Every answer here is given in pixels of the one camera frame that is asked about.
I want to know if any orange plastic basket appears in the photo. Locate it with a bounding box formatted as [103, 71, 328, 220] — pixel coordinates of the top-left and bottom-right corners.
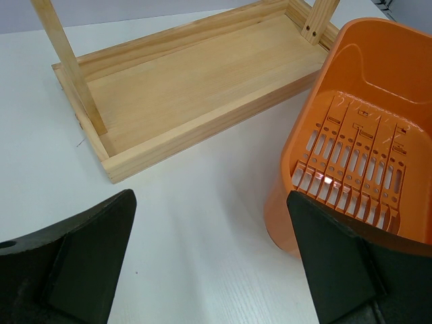
[264, 18, 431, 256]

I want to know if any wooden clothes rack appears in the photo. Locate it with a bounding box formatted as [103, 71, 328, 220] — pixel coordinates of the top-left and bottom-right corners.
[32, 1, 338, 184]

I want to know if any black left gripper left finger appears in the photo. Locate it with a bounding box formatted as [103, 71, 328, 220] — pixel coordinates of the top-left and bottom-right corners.
[1, 189, 137, 323]

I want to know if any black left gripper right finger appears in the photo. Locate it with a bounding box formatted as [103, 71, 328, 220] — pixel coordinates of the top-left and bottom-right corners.
[286, 191, 431, 323]

